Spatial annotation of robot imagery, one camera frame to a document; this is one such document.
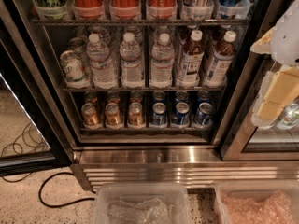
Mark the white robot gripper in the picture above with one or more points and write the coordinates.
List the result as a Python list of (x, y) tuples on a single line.
[(286, 42)]

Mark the silver can right compartment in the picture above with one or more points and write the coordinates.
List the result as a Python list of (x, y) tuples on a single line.
[(288, 117)]

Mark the front right blue can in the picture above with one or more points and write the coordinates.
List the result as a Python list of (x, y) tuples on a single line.
[(202, 117)]

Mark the blue can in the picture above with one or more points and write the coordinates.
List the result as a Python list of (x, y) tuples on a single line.
[(202, 117), (180, 114), (158, 115)]

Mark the front middle blue can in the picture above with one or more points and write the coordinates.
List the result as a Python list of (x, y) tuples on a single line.
[(180, 114)]

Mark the stainless steel fridge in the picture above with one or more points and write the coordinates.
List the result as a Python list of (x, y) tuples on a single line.
[(32, 42)]

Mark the front left blue can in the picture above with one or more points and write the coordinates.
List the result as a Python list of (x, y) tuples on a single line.
[(158, 115)]

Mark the right coca-cola can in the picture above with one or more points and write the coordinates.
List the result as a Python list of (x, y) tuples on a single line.
[(162, 9)]

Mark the coca-cola can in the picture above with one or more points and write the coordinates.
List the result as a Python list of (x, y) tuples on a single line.
[(125, 9), (89, 9), (162, 9)]

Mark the front right gold can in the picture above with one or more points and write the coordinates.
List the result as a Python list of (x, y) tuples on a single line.
[(135, 115)]

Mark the gold can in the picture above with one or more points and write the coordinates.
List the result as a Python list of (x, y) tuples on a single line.
[(91, 118), (135, 115), (113, 116)]

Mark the middle coca-cola can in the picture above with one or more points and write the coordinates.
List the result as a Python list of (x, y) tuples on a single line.
[(125, 9)]

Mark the front middle gold can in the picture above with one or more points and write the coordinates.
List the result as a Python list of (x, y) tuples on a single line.
[(113, 116)]

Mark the front left gold can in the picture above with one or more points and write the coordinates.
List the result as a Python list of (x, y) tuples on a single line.
[(91, 118)]

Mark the left coca-cola can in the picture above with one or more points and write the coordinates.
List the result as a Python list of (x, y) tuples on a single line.
[(89, 9)]

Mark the white green can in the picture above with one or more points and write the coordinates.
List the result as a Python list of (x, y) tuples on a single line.
[(75, 75)]

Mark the open fridge glass door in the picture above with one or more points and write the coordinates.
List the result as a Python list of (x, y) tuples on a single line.
[(30, 141)]

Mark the right tea bottle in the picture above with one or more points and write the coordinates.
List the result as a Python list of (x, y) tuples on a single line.
[(220, 57)]

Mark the tea bottle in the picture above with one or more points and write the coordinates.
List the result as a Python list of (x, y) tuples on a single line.
[(220, 57), (192, 55)]

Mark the left tea bottle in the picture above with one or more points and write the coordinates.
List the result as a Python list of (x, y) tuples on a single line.
[(192, 55)]

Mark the right water bottle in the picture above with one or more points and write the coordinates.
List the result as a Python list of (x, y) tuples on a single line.
[(161, 62)]

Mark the water bottle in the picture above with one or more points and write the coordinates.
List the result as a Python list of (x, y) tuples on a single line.
[(132, 68), (101, 63), (161, 62)]

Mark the right clear plastic bin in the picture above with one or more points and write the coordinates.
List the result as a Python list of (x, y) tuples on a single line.
[(258, 190)]

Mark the clear plastic bin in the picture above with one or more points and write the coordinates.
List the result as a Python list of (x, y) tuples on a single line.
[(171, 193), (258, 190)]

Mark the middle water bottle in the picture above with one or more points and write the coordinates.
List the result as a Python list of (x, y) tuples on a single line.
[(132, 68)]

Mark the pink bubble wrap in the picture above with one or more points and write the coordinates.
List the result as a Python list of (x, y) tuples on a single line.
[(277, 209)]

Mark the left water bottle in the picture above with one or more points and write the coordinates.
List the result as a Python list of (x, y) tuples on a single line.
[(101, 63)]

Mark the clear bubble wrap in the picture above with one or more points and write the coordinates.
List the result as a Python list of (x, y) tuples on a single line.
[(152, 211)]

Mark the left clear plastic bin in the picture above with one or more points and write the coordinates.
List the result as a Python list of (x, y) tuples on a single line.
[(171, 193)]

